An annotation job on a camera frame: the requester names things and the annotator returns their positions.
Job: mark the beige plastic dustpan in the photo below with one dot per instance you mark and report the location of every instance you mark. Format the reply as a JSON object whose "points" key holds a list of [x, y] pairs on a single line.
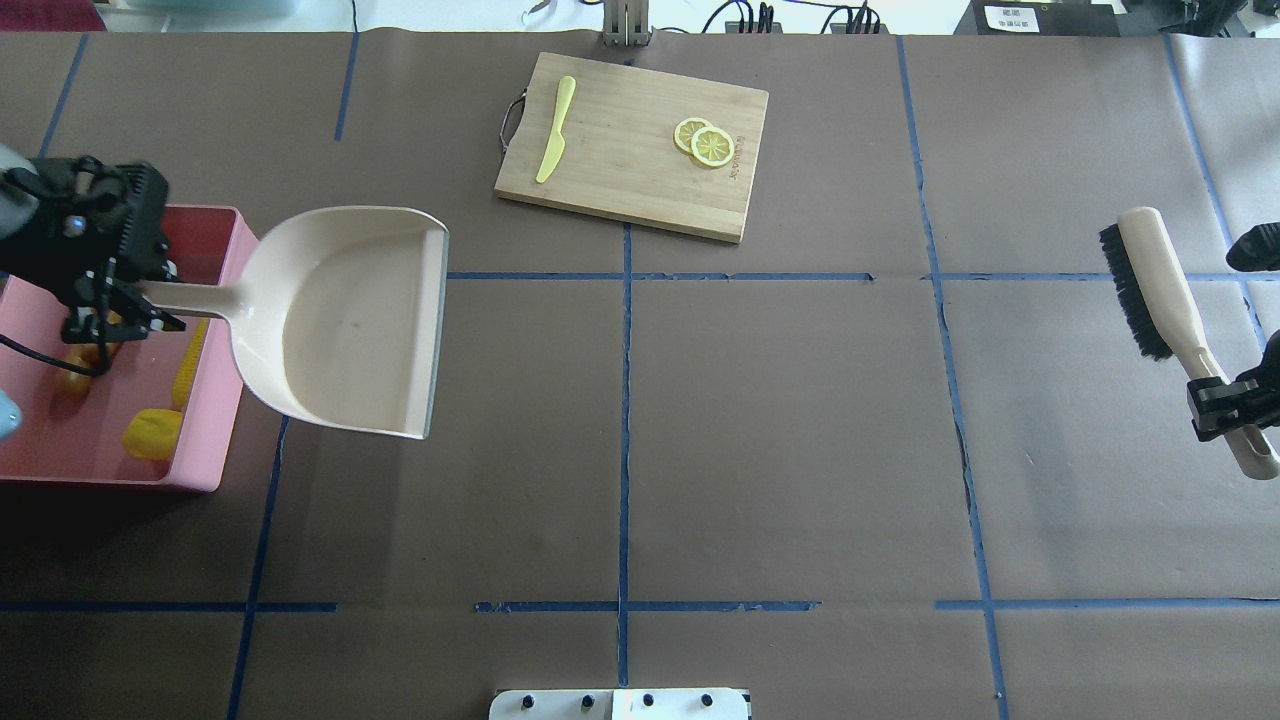
{"points": [[336, 317]]}

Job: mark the yellow toy potato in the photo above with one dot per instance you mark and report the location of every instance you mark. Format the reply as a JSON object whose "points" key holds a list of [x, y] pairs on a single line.
{"points": [[153, 434]]}

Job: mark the black power box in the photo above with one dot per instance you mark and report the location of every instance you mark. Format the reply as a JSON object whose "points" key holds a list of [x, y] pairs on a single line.
{"points": [[1038, 18]]}

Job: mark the pink plastic bin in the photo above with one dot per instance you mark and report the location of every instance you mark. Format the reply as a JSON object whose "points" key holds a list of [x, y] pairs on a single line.
{"points": [[62, 439]]}

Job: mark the beige brush with black bristles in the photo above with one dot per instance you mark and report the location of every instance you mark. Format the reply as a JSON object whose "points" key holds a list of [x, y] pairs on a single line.
{"points": [[1165, 320]]}

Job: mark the green plastic toy knife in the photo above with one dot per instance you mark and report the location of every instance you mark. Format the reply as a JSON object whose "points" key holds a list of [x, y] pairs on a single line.
{"points": [[556, 142]]}

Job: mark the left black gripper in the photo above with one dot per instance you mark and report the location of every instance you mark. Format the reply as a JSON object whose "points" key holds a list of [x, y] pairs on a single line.
{"points": [[62, 271]]}

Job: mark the yellow toy corn cob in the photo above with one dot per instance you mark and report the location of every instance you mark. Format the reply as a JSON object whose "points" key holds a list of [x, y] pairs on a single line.
{"points": [[184, 381]]}

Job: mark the tan toy ginger root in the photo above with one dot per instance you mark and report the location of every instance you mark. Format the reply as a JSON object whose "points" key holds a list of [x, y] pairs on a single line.
{"points": [[73, 386]]}

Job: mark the aluminium frame post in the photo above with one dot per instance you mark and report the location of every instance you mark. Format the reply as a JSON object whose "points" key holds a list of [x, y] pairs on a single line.
{"points": [[626, 23]]}

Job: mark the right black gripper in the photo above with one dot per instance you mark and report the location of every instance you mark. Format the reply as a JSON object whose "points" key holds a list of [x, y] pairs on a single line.
{"points": [[1228, 401]]}

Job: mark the bamboo cutting board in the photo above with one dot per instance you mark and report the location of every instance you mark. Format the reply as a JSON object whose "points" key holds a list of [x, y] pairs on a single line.
{"points": [[620, 162]]}

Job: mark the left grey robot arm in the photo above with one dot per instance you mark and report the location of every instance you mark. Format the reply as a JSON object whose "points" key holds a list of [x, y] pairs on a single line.
{"points": [[88, 233]]}

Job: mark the pink cloth on rack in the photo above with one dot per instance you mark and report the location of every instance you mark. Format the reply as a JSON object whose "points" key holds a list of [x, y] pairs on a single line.
{"points": [[50, 16]]}

